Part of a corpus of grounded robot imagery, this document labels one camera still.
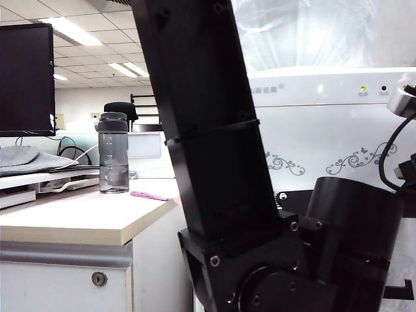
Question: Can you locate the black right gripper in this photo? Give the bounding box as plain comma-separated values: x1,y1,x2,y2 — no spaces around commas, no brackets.
402,180,416,221

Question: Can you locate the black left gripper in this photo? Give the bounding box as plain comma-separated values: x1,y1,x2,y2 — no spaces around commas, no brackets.
383,278,416,302

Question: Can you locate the white water dispenser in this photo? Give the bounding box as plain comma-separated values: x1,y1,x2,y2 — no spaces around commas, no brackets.
245,67,416,312

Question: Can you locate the plastic-wrapped water jug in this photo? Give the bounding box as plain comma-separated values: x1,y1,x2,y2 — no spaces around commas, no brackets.
231,0,383,74

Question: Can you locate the white desk partition panel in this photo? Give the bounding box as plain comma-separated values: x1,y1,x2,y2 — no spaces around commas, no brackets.
127,131,178,179

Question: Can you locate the frosted glass desk partition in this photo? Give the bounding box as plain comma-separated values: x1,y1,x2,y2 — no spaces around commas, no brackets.
55,131,99,163

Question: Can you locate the black USB plug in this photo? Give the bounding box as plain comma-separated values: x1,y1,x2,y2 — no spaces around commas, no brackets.
394,159,411,180

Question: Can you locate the pink paper sheet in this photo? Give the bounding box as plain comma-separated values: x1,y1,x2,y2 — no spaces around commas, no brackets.
129,190,169,202

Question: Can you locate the black flat screen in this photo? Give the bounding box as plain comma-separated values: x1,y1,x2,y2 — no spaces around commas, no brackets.
132,123,163,133

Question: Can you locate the black shelf rack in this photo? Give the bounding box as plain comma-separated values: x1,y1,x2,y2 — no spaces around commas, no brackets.
129,93,162,125

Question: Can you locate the round metal drawer lock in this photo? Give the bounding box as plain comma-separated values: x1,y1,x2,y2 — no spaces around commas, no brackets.
91,271,108,287

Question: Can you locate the grey bottle with black lid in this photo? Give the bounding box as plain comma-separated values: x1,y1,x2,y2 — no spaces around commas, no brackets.
97,111,130,194

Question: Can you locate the ceiling light strip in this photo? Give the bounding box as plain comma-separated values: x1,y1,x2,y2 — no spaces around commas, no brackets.
108,62,138,79
123,61,150,78

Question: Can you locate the black office chair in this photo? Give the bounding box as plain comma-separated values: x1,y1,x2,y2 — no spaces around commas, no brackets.
103,101,140,131

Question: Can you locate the white drawer cabinet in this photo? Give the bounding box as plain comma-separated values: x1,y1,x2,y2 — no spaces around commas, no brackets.
0,240,134,312

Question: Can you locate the ceiling air vent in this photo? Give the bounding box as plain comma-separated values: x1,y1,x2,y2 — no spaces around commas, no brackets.
86,0,133,8

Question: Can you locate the wide ceiling light panel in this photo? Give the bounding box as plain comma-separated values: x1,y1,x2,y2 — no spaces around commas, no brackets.
38,16,105,47

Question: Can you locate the grey felt sleeve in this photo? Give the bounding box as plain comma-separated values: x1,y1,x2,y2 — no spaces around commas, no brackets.
0,145,80,178

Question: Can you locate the white monitor riser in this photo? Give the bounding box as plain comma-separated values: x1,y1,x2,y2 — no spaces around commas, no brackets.
0,168,100,209

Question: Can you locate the black computer monitor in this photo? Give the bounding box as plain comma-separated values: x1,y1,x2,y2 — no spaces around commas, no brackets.
0,22,57,138

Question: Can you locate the black right camera cable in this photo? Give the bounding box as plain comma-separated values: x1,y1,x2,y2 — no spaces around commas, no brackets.
378,116,416,196

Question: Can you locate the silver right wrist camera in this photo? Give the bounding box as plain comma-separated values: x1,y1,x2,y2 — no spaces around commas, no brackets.
386,83,416,118

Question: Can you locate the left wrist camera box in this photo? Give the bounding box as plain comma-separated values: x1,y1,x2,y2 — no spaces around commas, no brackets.
274,190,313,212

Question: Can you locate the white desk cable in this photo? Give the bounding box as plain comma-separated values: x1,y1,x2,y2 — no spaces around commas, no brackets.
48,144,99,172

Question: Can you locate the black desk cable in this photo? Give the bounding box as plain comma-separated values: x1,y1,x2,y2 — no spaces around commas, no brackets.
57,135,98,166

